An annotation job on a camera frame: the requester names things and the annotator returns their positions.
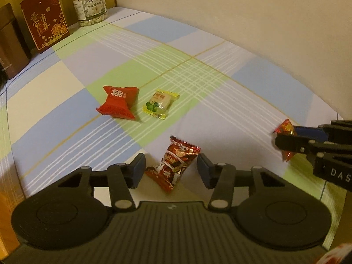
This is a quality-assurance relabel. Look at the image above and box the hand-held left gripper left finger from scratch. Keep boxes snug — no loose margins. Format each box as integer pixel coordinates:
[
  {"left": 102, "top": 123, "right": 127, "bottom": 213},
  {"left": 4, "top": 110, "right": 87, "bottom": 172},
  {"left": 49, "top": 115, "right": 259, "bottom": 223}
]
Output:
[{"left": 56, "top": 153, "right": 146, "bottom": 213}]

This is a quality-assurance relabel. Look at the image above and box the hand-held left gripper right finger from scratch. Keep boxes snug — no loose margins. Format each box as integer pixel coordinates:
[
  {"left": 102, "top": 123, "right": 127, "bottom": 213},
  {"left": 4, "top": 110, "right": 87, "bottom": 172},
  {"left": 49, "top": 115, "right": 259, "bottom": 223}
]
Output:
[{"left": 197, "top": 153, "right": 286, "bottom": 213}]

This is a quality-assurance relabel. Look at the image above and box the red white packet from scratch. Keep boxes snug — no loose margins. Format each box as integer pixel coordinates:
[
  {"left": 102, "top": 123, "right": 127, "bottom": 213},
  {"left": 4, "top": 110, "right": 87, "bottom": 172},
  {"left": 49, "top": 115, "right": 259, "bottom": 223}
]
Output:
[{"left": 318, "top": 243, "right": 352, "bottom": 264}]

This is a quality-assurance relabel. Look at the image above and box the dark red candy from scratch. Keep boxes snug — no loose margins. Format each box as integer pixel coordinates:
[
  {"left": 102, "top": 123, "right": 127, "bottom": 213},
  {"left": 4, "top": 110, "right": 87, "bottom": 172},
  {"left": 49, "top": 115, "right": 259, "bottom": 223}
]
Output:
[{"left": 145, "top": 135, "right": 202, "bottom": 194}]

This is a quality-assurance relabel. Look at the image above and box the red gold tin box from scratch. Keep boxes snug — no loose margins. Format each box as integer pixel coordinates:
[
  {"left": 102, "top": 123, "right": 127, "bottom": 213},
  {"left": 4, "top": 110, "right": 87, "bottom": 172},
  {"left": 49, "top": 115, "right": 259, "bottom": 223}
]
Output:
[{"left": 20, "top": 0, "right": 69, "bottom": 54}]

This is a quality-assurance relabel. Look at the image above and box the clear plastic nut jar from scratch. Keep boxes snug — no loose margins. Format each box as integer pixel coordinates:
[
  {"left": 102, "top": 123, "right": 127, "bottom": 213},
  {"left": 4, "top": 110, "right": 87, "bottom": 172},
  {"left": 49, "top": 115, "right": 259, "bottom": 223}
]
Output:
[{"left": 71, "top": 0, "right": 108, "bottom": 28}]

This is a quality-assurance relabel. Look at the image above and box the plaid bed sheet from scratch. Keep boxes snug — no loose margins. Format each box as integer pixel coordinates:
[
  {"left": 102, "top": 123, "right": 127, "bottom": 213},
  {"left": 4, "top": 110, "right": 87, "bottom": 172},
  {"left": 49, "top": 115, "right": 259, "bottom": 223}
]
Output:
[{"left": 0, "top": 5, "right": 347, "bottom": 253}]

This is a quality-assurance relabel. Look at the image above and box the orange plastic basket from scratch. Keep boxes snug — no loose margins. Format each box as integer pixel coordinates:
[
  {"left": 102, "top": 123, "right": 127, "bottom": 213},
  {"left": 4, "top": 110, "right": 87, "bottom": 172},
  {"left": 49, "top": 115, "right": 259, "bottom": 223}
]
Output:
[{"left": 0, "top": 190, "right": 21, "bottom": 256}]

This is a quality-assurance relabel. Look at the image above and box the red candy white print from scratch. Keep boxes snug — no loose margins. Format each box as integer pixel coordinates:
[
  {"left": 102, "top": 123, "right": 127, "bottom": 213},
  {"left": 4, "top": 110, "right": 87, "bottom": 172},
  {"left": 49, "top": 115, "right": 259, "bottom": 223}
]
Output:
[{"left": 95, "top": 85, "right": 139, "bottom": 121}]

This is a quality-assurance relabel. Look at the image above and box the yellow green candy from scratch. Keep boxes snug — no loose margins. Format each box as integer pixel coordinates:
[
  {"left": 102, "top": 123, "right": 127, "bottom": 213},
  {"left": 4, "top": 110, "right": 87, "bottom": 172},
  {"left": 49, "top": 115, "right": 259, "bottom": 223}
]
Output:
[{"left": 142, "top": 90, "right": 181, "bottom": 120}]

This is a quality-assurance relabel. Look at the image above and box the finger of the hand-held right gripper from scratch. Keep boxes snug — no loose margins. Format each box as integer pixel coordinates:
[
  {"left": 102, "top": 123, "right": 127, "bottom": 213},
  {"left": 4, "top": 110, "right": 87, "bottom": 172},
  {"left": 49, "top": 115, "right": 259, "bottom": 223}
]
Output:
[
  {"left": 291, "top": 120, "right": 352, "bottom": 142},
  {"left": 274, "top": 133, "right": 352, "bottom": 156}
]

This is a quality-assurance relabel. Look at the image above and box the red gold foil candy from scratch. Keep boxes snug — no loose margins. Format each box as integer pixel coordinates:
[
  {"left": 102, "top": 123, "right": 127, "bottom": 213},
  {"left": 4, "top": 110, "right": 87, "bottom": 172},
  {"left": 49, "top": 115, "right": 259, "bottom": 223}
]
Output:
[{"left": 273, "top": 118, "right": 299, "bottom": 162}]

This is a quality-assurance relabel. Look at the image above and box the brown metal canister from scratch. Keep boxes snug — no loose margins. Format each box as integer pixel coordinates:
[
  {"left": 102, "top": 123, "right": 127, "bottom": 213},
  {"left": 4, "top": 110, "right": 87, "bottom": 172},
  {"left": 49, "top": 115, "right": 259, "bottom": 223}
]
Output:
[{"left": 0, "top": 3, "right": 33, "bottom": 81}]

